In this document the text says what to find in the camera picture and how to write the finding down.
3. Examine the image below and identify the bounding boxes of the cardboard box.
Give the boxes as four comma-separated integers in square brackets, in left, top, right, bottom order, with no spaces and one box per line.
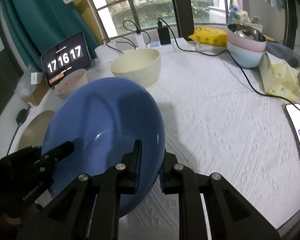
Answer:
[21,80,49,107]

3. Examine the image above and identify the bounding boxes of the light blue stacked bowl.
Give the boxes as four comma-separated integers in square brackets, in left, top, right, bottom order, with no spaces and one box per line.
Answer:
[227,41,263,69]

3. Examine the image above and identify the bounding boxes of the stainless steel bowl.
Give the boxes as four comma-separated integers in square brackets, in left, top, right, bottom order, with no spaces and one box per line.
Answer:
[227,23,267,42]

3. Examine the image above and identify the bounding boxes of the pink strawberry bowl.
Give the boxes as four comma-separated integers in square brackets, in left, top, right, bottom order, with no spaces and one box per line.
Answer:
[54,69,88,100]

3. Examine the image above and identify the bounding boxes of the tablet showing clock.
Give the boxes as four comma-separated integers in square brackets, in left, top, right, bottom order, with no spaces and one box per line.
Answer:
[41,32,91,88]

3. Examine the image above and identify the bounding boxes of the yellow curtain left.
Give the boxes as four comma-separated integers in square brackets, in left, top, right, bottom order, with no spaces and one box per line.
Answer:
[73,0,105,44]

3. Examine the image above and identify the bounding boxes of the white lamp base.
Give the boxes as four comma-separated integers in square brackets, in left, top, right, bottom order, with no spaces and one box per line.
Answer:
[95,42,123,70]

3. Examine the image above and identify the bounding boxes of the black round puck device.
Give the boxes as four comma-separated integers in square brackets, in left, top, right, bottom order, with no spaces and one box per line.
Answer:
[15,108,29,126]

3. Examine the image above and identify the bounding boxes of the beige plate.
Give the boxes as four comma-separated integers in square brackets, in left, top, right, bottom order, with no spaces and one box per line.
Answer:
[18,110,55,150]

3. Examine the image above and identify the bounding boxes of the yellow wipes pack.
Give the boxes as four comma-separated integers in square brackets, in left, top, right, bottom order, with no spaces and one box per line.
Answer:
[188,26,227,47]

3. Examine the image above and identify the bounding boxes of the yellow patterned cloth pack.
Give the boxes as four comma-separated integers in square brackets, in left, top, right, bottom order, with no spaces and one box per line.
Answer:
[259,52,300,103]

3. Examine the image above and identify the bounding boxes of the clear plastic bag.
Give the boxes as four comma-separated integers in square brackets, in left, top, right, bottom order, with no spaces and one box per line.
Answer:
[14,64,37,98]

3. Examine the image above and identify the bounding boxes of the white power strip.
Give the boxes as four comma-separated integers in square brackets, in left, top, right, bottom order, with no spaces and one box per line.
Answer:
[147,38,189,53]

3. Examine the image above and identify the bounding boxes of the white tablecloth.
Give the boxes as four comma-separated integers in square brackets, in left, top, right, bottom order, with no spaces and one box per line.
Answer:
[0,38,300,240]

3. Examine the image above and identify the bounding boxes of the cream bowl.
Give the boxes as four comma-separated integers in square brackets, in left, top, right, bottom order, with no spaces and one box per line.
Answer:
[110,48,161,88]

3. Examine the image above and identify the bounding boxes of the teal curtain left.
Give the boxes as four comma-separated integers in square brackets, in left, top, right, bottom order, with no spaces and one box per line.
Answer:
[0,0,100,70]

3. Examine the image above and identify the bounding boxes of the small white box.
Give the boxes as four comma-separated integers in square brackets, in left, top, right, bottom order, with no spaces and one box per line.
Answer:
[30,72,44,85]

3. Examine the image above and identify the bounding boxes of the large dark blue bowl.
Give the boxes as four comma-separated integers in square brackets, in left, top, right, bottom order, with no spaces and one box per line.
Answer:
[42,77,165,216]

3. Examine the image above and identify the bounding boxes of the white charger plug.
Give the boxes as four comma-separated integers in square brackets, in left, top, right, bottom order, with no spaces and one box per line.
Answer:
[135,33,146,49]

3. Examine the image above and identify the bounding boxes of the black power adapter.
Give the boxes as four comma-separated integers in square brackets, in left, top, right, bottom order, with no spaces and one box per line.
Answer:
[157,26,171,46]

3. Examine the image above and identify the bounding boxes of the black charging cable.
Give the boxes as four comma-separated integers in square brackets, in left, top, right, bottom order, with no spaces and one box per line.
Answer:
[157,17,300,117]

